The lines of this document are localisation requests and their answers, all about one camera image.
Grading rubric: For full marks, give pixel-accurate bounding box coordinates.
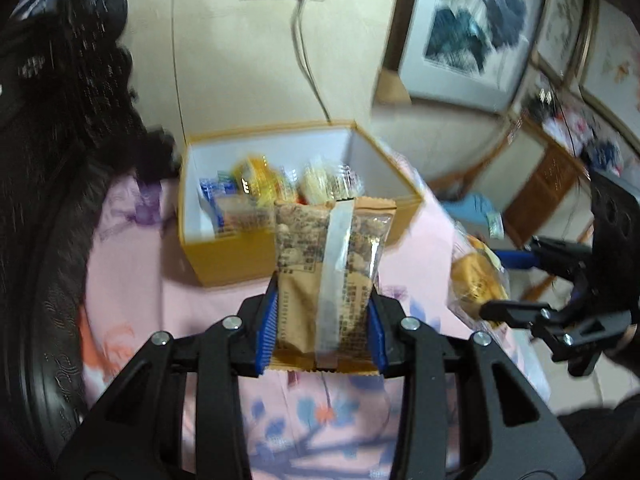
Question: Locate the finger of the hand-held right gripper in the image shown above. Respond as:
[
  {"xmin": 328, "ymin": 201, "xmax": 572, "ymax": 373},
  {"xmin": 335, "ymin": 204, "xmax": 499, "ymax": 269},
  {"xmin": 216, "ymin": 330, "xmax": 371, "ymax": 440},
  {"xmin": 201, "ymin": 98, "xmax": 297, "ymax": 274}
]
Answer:
[
  {"xmin": 478, "ymin": 298, "xmax": 634, "ymax": 377},
  {"xmin": 495, "ymin": 234, "xmax": 594, "ymax": 292}
]

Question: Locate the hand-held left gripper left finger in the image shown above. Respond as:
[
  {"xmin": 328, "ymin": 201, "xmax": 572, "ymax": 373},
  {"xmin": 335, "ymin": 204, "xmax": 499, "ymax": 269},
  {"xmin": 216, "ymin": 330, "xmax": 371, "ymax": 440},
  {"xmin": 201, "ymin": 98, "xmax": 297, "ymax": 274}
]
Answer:
[{"xmin": 57, "ymin": 277, "xmax": 280, "ymax": 480}]

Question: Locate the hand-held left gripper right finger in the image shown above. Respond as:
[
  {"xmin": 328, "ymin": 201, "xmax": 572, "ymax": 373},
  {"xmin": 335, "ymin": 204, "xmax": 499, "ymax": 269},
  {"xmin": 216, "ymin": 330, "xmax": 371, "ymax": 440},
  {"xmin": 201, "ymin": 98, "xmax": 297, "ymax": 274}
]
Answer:
[{"xmin": 366, "ymin": 285, "xmax": 586, "ymax": 480}]

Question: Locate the small bread packet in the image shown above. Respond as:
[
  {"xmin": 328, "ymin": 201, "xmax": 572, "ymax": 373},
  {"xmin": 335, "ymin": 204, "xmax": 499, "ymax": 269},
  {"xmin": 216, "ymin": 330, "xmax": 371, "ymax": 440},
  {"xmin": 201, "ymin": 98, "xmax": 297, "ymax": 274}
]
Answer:
[{"xmin": 447, "ymin": 234, "xmax": 511, "ymax": 332}]

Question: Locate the brown peanut snack packet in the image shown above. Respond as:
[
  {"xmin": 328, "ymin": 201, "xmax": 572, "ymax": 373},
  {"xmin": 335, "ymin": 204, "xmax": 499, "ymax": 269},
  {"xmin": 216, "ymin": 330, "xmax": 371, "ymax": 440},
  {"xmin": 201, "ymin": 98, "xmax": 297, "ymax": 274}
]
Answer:
[{"xmin": 264, "ymin": 197, "xmax": 399, "ymax": 374}]

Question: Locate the yellow cardboard box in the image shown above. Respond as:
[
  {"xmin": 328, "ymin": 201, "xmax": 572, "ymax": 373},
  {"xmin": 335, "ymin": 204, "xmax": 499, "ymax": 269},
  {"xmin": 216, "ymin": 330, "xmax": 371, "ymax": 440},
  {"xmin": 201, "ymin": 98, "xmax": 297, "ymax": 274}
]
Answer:
[{"xmin": 178, "ymin": 119, "xmax": 425, "ymax": 289}]

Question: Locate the clear cracker packet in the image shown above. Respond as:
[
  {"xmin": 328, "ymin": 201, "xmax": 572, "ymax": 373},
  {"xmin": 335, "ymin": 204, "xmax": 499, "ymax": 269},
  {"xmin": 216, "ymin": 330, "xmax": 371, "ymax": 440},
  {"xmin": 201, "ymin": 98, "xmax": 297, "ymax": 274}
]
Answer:
[{"xmin": 217, "ymin": 194, "xmax": 279, "ymax": 234}]

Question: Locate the blue snack packet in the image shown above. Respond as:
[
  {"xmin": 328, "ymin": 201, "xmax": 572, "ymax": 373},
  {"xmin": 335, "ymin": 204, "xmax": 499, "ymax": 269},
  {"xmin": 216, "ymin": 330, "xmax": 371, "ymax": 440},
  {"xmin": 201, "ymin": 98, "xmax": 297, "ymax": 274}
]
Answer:
[{"xmin": 198, "ymin": 169, "xmax": 236, "ymax": 234}]

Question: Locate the orange translucent snack packet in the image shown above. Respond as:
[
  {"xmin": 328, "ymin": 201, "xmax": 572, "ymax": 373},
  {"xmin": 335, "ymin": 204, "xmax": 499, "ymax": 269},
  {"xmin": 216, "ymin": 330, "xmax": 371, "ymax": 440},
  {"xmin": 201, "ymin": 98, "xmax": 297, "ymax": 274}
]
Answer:
[{"xmin": 234, "ymin": 157, "xmax": 284, "ymax": 206}]

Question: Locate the clear packet of white balls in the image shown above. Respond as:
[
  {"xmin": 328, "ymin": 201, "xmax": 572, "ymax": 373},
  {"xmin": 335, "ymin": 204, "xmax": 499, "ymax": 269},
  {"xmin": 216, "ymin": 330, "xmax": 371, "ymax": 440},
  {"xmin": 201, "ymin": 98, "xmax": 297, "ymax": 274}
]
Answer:
[{"xmin": 297, "ymin": 157, "xmax": 362, "ymax": 206}]

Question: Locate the wooden armchair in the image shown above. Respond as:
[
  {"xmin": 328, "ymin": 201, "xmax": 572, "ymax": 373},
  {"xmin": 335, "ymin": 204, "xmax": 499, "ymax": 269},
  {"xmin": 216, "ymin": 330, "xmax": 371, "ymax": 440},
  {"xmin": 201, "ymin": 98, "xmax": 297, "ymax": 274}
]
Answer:
[{"xmin": 434, "ymin": 159, "xmax": 596, "ymax": 306}]

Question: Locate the blue cloth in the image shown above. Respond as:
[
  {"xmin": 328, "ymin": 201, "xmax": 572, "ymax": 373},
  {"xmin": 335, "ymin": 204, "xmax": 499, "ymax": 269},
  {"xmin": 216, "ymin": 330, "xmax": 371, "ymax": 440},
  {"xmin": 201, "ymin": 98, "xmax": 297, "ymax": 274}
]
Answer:
[{"xmin": 442, "ymin": 192, "xmax": 501, "ymax": 224}]

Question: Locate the carved wooden side cabinet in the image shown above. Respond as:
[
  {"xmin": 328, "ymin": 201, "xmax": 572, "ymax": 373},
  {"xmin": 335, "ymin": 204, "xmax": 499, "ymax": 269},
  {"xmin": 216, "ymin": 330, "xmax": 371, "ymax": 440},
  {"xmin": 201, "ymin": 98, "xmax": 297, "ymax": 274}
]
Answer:
[{"xmin": 502, "ymin": 114, "xmax": 592, "ymax": 247}]

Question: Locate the pink floral cloth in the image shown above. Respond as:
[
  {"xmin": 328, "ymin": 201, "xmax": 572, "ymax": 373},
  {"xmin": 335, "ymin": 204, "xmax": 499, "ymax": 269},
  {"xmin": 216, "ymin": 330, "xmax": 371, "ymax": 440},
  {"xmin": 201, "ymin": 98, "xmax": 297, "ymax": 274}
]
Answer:
[{"xmin": 79, "ymin": 159, "xmax": 552, "ymax": 480}]

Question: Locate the person's dark clothing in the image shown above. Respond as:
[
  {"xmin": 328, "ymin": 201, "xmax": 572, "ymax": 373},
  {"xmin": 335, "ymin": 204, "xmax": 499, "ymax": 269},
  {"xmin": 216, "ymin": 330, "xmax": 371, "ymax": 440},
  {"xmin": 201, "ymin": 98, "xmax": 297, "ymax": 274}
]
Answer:
[{"xmin": 554, "ymin": 345, "xmax": 640, "ymax": 480}]

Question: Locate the gold framed picture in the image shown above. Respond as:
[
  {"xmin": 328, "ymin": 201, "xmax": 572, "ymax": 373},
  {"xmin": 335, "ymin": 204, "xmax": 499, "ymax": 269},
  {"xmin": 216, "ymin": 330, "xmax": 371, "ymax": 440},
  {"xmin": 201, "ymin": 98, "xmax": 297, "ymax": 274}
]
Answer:
[
  {"xmin": 529, "ymin": 0, "xmax": 592, "ymax": 87},
  {"xmin": 577, "ymin": 0, "xmax": 640, "ymax": 132}
]

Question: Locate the framed lotus painting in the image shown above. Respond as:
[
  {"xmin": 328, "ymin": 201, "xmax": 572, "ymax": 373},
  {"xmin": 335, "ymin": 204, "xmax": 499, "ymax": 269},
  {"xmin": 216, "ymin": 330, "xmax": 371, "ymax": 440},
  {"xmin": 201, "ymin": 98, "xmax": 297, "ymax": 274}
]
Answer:
[{"xmin": 382, "ymin": 0, "xmax": 557, "ymax": 114}]

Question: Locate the dark carved wooden bench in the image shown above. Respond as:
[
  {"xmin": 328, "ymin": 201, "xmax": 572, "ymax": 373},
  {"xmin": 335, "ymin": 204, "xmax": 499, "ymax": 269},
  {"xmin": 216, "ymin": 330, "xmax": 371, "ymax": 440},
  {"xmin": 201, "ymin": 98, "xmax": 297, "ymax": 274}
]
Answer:
[{"xmin": 0, "ymin": 0, "xmax": 182, "ymax": 480}]

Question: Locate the grey power cable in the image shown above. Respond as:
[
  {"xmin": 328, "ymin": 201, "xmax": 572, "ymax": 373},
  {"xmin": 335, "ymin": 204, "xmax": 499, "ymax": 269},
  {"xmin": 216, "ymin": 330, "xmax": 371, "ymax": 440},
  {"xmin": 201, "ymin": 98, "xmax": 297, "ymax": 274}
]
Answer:
[{"xmin": 291, "ymin": 0, "xmax": 334, "ymax": 124}]

